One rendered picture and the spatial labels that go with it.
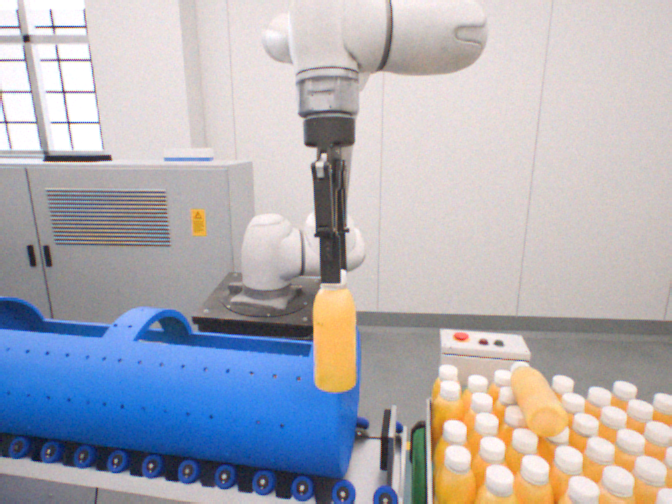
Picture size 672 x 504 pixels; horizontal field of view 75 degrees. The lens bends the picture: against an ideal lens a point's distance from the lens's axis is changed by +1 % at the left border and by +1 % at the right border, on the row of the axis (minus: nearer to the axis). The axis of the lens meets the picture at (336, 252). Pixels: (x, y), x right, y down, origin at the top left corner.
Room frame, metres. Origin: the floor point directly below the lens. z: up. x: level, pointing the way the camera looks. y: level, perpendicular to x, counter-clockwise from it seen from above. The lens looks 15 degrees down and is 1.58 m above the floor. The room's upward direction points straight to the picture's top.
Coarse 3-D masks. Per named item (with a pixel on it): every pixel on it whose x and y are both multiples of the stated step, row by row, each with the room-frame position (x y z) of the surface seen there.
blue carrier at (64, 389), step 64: (0, 320) 0.98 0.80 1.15; (128, 320) 0.81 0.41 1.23; (0, 384) 0.74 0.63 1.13; (64, 384) 0.72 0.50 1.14; (128, 384) 0.70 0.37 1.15; (192, 384) 0.68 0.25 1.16; (256, 384) 0.67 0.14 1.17; (128, 448) 0.72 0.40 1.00; (192, 448) 0.67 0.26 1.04; (256, 448) 0.64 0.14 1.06; (320, 448) 0.62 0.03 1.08
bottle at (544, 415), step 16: (528, 368) 0.77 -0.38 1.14; (512, 384) 0.76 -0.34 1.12; (528, 384) 0.72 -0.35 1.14; (544, 384) 0.72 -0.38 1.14; (528, 400) 0.68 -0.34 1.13; (544, 400) 0.66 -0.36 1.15; (528, 416) 0.66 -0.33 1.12; (544, 416) 0.65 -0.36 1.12; (560, 416) 0.65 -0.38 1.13; (544, 432) 0.65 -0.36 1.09; (560, 432) 0.65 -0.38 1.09
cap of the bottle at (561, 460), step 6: (558, 450) 0.62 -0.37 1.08; (564, 450) 0.62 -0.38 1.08; (570, 450) 0.62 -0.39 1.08; (576, 450) 0.62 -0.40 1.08; (558, 456) 0.61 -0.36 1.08; (564, 456) 0.60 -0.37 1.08; (570, 456) 0.61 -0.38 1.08; (576, 456) 0.61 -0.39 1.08; (558, 462) 0.61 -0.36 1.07; (564, 462) 0.60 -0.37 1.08; (570, 462) 0.59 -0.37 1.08; (576, 462) 0.59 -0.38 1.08; (570, 468) 0.59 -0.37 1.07; (576, 468) 0.59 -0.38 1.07
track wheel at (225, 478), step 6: (222, 468) 0.70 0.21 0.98; (228, 468) 0.70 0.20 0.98; (234, 468) 0.70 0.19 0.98; (216, 474) 0.69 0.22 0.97; (222, 474) 0.69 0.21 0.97; (228, 474) 0.69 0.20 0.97; (234, 474) 0.69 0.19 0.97; (216, 480) 0.69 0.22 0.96; (222, 480) 0.68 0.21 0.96; (228, 480) 0.68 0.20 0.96; (234, 480) 0.68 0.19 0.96; (222, 486) 0.68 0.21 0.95; (228, 486) 0.68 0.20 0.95
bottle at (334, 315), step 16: (336, 288) 0.61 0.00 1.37; (320, 304) 0.61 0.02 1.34; (336, 304) 0.60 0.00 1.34; (352, 304) 0.61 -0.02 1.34; (320, 320) 0.60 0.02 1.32; (336, 320) 0.59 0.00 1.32; (352, 320) 0.61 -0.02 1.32; (320, 336) 0.60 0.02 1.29; (336, 336) 0.59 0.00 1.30; (352, 336) 0.60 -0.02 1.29; (320, 352) 0.60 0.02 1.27; (336, 352) 0.59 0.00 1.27; (352, 352) 0.60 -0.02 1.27; (320, 368) 0.60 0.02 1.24; (336, 368) 0.59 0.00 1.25; (352, 368) 0.60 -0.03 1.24; (320, 384) 0.59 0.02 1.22; (336, 384) 0.58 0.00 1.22; (352, 384) 0.60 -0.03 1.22
